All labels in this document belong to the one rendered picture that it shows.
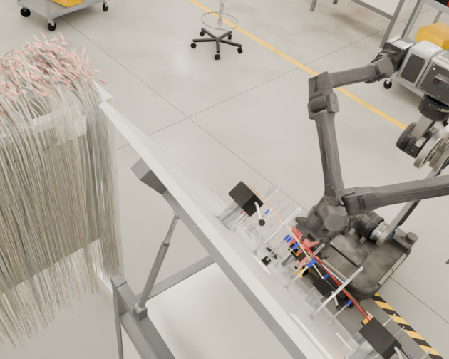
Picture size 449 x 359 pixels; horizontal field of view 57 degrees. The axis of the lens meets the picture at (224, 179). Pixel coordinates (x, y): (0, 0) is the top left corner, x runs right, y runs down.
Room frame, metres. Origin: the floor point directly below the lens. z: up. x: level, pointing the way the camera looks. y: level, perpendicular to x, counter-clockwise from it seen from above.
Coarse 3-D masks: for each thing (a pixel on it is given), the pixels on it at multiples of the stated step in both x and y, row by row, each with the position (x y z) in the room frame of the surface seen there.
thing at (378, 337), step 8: (376, 320) 0.39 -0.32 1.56; (368, 328) 0.38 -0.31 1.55; (376, 328) 0.38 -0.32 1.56; (384, 328) 0.37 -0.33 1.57; (368, 336) 0.36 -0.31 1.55; (376, 336) 0.36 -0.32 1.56; (384, 336) 0.36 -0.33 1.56; (392, 336) 0.36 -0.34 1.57; (368, 344) 0.36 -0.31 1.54; (376, 344) 0.35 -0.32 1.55; (384, 344) 0.35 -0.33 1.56; (392, 344) 0.35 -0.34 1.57; (400, 344) 0.36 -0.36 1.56; (360, 352) 0.34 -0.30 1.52; (368, 352) 0.34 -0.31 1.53; (376, 352) 0.35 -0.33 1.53; (384, 352) 0.34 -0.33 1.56; (392, 352) 0.35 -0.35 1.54
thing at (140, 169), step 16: (144, 176) 0.57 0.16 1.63; (160, 192) 0.60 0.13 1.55; (176, 208) 0.57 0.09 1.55; (192, 224) 0.53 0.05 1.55; (208, 240) 0.50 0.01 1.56; (224, 272) 0.44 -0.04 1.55; (240, 288) 0.41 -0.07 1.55; (256, 304) 0.38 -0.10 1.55; (272, 320) 0.35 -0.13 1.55; (288, 336) 0.33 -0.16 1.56; (288, 352) 0.31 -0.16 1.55
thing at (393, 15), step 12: (312, 0) 5.79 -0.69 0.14; (336, 0) 6.19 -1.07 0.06; (360, 0) 5.38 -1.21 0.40; (372, 0) 5.29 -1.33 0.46; (384, 0) 5.20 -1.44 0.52; (396, 0) 5.11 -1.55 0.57; (408, 0) 5.28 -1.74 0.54; (420, 0) 5.48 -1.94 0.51; (384, 12) 5.15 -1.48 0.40; (396, 12) 5.06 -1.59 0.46; (408, 24) 5.49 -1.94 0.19; (384, 36) 5.07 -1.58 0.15
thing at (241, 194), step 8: (240, 184) 0.60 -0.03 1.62; (232, 192) 0.59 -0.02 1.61; (240, 192) 0.58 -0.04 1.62; (248, 192) 0.57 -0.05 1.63; (240, 200) 0.56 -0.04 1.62; (248, 200) 0.56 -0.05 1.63; (256, 200) 0.57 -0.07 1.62; (232, 208) 0.56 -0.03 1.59; (240, 208) 0.56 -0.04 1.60; (248, 208) 0.55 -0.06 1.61; (256, 208) 0.56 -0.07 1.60; (216, 216) 0.54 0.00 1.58; (224, 216) 0.54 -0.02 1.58; (232, 216) 0.55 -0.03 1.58; (224, 224) 0.53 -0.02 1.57; (264, 224) 0.51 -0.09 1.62
